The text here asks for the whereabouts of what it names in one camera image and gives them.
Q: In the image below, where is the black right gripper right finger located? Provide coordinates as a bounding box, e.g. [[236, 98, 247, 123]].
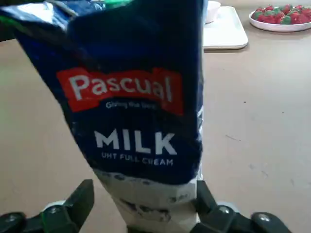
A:
[[191, 181, 311, 233]]

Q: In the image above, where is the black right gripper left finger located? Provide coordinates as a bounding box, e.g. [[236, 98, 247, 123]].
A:
[[0, 179, 95, 233]]

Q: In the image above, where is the white rectangular tray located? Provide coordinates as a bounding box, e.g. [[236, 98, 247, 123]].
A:
[[203, 6, 249, 50]]

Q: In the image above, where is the blue white milk carton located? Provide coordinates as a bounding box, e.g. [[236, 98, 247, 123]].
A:
[[0, 0, 209, 233]]

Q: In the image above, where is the white plate of strawberries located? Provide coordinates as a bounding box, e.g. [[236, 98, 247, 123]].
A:
[[248, 4, 311, 33]]

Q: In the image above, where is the pink bowl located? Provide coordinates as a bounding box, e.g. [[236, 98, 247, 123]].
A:
[[205, 0, 222, 25]]

